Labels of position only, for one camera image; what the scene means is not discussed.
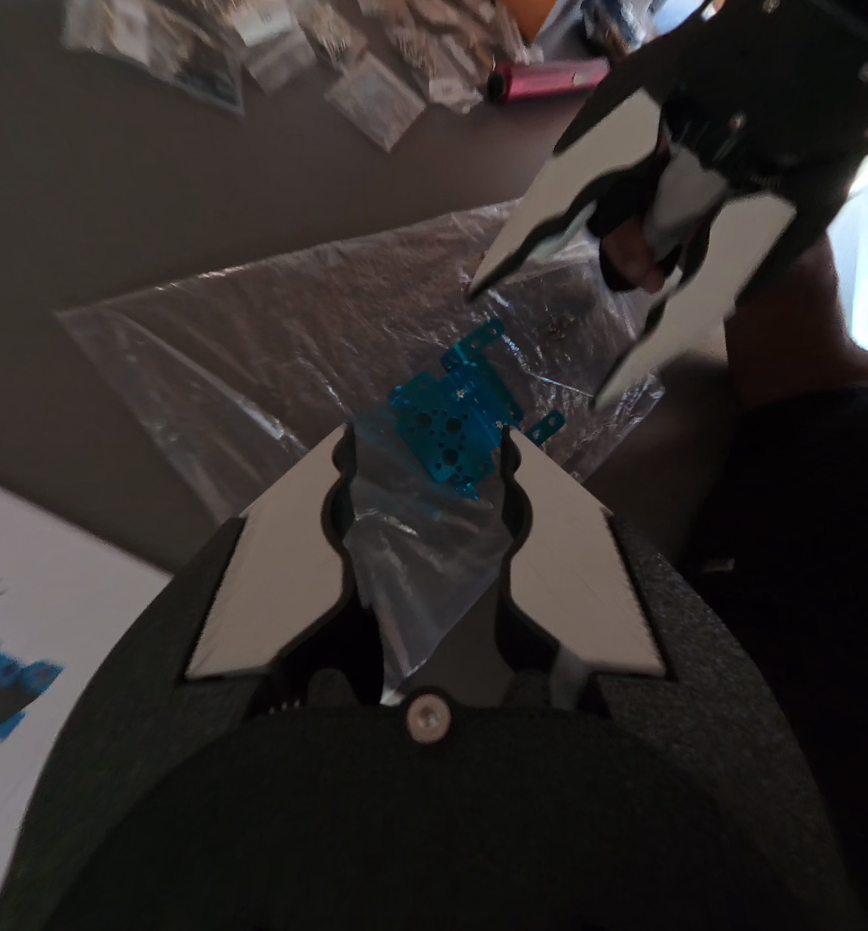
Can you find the magenta metal cylinder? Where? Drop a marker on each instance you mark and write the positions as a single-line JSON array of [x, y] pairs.
[[550, 78]]

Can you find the person's right hand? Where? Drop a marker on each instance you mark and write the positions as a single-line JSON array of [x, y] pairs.
[[634, 254]]

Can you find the blue metal bracket assembly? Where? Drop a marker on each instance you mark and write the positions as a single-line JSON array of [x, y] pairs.
[[448, 422]]

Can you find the dark grey desk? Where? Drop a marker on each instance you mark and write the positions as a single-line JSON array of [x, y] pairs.
[[150, 218]]

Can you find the large clear plastic bag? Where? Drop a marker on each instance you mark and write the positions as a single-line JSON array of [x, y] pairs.
[[259, 349]]

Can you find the pile of small screw bags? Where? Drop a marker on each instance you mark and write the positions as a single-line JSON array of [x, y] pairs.
[[295, 51]]

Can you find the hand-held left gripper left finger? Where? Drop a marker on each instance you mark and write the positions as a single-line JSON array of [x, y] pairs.
[[274, 582]]

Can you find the white instruction booklet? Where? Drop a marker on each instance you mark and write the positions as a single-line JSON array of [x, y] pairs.
[[41, 567]]

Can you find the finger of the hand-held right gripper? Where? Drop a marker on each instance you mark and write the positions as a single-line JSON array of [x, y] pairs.
[[724, 269], [586, 160]]

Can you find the person's black clothing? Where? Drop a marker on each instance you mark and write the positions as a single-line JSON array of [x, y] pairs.
[[804, 582]]

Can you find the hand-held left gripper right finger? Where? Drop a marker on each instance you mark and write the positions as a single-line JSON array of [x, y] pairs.
[[586, 582]]

